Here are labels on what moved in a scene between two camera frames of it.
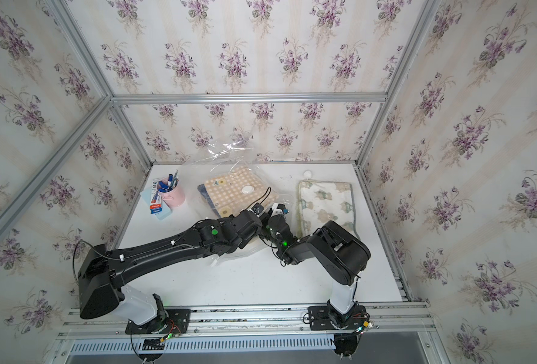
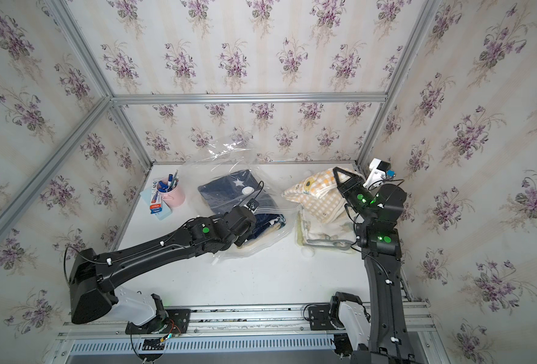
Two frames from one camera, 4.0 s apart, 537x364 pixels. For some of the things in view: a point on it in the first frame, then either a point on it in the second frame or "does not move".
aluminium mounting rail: x=263 y=320 does not move
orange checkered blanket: x=237 y=190 -> x=320 y=195
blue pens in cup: x=172 y=182 does not move
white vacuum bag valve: x=248 y=189 does not move
